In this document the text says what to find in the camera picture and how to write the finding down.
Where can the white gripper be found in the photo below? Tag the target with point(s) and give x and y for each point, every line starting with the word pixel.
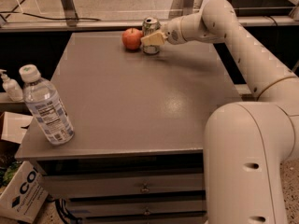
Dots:
pixel 172 32

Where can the green white 7up can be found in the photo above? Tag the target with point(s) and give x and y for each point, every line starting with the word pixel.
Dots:
pixel 150 25

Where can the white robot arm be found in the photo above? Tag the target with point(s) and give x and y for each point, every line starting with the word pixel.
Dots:
pixel 245 142

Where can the red apple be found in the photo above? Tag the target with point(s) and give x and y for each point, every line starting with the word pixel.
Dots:
pixel 131 38

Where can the grey drawer cabinet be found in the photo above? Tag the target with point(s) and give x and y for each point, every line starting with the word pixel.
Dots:
pixel 137 153

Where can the clear plastic water bottle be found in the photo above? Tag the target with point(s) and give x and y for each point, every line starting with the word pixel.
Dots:
pixel 45 104

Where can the white pump sanitizer bottle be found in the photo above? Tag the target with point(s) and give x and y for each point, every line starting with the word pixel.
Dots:
pixel 11 87

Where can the brown open cardboard box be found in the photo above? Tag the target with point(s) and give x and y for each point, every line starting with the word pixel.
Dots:
pixel 13 127

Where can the white cardboard box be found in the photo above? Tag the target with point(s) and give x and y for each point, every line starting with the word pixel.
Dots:
pixel 23 196

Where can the metal railing frame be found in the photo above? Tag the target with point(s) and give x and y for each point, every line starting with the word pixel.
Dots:
pixel 84 15

